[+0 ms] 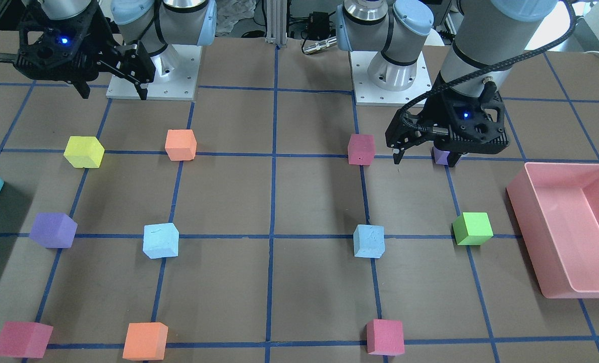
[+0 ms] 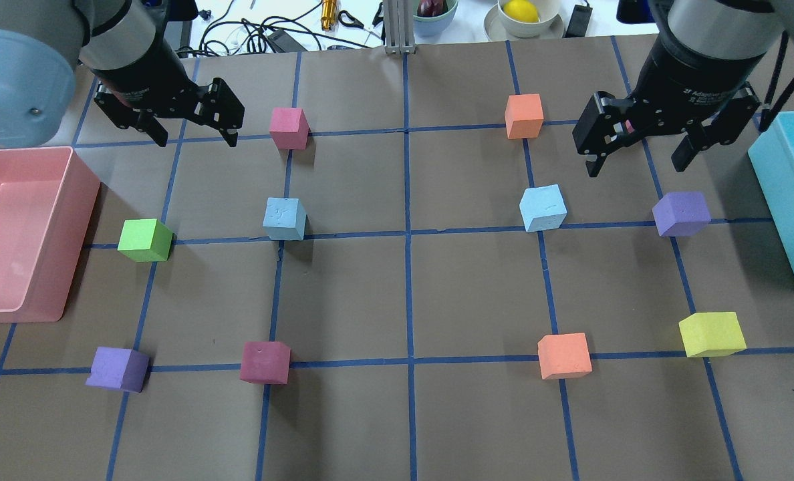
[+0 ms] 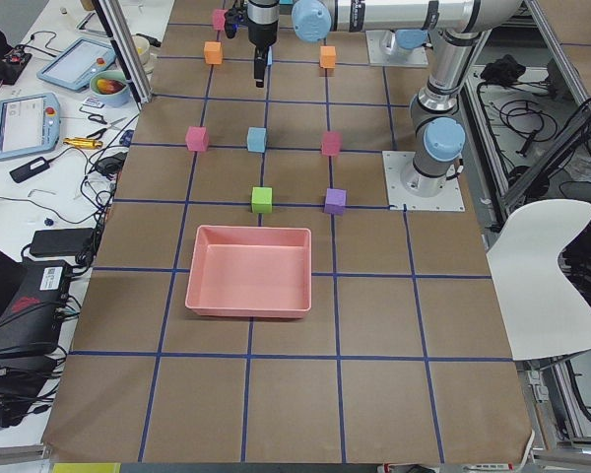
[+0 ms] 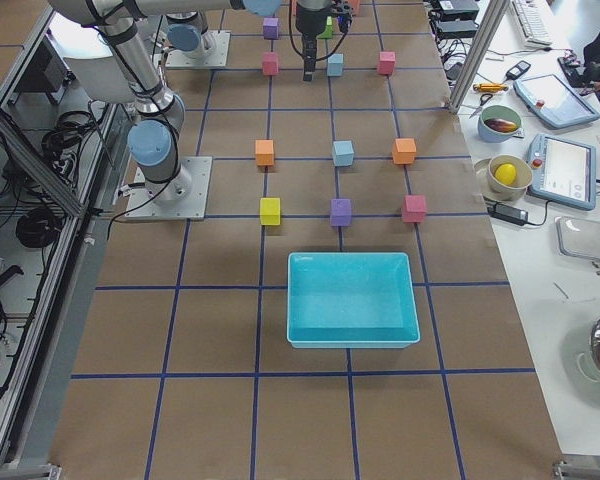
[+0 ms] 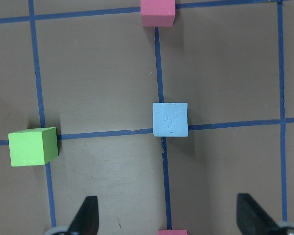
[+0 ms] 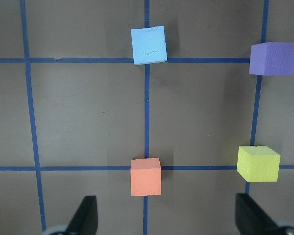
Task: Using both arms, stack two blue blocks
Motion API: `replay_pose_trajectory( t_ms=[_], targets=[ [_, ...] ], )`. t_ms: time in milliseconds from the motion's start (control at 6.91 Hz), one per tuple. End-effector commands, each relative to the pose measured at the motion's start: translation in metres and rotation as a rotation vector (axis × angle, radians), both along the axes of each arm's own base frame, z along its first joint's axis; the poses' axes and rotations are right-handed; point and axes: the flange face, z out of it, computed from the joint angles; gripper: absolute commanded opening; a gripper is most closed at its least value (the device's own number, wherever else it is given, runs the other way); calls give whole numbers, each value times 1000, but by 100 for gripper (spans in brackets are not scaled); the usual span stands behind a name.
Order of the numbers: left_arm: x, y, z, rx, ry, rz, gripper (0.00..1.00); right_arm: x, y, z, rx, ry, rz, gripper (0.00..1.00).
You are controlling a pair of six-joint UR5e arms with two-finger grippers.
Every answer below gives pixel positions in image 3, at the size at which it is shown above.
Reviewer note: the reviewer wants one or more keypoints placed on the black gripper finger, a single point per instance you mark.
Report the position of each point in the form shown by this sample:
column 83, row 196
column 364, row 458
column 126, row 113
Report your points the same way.
column 260, row 66

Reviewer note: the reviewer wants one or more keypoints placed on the far pink foam block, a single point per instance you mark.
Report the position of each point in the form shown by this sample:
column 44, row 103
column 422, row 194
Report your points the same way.
column 219, row 20

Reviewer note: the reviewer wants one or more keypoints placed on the pink foam block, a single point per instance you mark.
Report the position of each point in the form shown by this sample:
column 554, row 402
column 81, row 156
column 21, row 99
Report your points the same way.
column 197, row 139
column 331, row 143
column 219, row 20

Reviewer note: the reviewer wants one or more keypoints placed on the orange foam block left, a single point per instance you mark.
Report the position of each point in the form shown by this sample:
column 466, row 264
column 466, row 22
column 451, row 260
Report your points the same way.
column 213, row 52

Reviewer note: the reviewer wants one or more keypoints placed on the orange foam block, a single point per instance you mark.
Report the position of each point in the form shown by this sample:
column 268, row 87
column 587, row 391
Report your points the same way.
column 213, row 52
column 327, row 57

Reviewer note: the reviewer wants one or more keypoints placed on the orange foam block right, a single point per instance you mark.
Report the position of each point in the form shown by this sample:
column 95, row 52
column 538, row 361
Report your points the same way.
column 327, row 57

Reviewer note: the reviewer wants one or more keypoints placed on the pink foam block left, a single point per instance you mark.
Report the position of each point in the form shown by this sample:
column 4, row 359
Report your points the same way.
column 197, row 139

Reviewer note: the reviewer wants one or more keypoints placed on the pink foam block right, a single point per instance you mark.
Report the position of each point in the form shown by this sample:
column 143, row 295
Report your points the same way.
column 331, row 143

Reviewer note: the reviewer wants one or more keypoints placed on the white bowl with lemon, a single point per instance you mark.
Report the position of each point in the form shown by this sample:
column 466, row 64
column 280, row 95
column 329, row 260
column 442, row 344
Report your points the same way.
column 143, row 49

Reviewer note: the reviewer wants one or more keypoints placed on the green foam block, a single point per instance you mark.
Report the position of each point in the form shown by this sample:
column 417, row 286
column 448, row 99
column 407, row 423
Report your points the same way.
column 262, row 200

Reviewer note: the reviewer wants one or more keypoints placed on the blue bowl with fruit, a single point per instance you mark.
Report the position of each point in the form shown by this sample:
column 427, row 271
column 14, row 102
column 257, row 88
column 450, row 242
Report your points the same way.
column 110, row 87

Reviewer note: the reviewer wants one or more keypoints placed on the purple foam block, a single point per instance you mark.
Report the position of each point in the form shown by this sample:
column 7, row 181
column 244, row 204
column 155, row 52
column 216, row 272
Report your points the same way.
column 335, row 201

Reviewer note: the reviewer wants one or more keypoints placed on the blue teach pendant far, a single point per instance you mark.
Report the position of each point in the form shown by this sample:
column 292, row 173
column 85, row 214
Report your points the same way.
column 73, row 68

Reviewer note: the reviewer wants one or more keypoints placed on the blue teach pendant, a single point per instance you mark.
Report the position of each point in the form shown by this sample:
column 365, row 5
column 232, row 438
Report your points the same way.
column 73, row 68
column 29, row 125

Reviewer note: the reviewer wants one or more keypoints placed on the pink plastic tray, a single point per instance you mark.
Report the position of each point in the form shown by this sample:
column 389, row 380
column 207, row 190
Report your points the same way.
column 239, row 271

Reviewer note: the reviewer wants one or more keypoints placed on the blue teach pendant near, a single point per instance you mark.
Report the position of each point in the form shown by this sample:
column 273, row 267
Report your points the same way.
column 29, row 125

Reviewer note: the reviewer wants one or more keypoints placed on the black power brick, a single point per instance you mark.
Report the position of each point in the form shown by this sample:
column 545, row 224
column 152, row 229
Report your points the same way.
column 63, row 242

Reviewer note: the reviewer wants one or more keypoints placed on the black computer box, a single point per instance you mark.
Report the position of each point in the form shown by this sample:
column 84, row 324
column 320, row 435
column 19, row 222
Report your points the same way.
column 31, row 323

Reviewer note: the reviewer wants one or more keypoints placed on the white chair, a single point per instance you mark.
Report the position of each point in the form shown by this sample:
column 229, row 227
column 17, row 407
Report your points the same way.
column 543, row 313

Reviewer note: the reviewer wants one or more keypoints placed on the aluminium frame post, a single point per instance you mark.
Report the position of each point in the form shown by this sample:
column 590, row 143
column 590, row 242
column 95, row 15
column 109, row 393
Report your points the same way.
column 117, row 31

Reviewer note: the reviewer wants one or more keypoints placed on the yellow screwdriver handle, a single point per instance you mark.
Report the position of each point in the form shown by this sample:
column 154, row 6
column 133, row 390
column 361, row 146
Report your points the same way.
column 83, row 143

